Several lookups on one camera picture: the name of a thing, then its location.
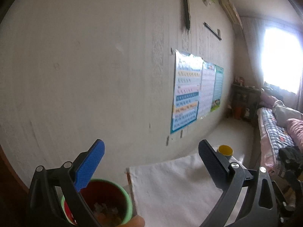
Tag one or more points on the white wall chart poster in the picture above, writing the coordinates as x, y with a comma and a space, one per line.
206, 89

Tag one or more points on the green red trash bin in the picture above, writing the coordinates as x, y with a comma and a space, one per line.
109, 203

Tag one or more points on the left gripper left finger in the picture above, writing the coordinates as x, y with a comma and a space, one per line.
84, 167

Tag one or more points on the bright window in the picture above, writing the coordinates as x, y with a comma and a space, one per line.
281, 59

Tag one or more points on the person's left hand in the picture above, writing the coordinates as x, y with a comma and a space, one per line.
136, 221

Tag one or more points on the blue yellow mug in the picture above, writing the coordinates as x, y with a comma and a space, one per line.
226, 151

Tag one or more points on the white table cloth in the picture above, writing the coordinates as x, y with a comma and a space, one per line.
179, 192

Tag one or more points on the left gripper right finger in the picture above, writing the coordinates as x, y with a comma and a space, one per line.
227, 176

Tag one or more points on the bed with plaid sheet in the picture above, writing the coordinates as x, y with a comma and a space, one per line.
280, 127

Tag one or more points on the dark wooden cabinet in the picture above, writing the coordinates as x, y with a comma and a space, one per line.
245, 101

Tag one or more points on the blue educational wall poster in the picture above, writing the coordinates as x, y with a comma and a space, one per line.
187, 84

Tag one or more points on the wall air conditioner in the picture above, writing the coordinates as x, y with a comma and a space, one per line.
231, 12

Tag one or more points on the green wall poster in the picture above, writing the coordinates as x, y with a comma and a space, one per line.
217, 88

